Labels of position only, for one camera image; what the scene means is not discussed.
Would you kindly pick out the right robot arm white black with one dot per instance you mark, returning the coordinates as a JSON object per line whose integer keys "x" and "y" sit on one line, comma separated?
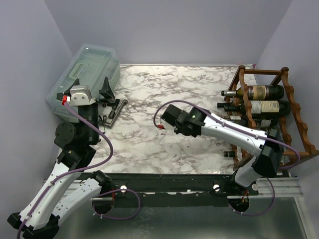
{"x": 266, "y": 149}

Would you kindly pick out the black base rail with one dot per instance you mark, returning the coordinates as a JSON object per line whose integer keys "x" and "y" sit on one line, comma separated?
{"x": 165, "y": 190}

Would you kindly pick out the translucent plastic storage box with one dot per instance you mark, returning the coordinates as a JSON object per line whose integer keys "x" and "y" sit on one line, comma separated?
{"x": 91, "y": 65}

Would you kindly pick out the green bottle white label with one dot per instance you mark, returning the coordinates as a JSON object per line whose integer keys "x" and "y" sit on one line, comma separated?
{"x": 236, "y": 119}

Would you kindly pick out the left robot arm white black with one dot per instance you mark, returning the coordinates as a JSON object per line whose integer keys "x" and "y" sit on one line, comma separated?
{"x": 76, "y": 140}

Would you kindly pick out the green wine bottle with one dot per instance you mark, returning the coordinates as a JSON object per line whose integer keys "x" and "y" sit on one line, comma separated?
{"x": 258, "y": 92}
{"x": 266, "y": 122}

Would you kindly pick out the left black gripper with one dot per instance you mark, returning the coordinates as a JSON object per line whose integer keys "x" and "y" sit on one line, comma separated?
{"x": 106, "y": 92}

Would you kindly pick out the black metal corkscrew tool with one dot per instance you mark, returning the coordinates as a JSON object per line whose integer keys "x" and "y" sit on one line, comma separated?
{"x": 109, "y": 120}

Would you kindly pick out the dark green bottle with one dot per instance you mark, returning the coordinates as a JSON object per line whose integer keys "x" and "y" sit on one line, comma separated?
{"x": 272, "y": 108}

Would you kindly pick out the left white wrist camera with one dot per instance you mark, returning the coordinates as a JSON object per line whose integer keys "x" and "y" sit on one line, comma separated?
{"x": 78, "y": 96}

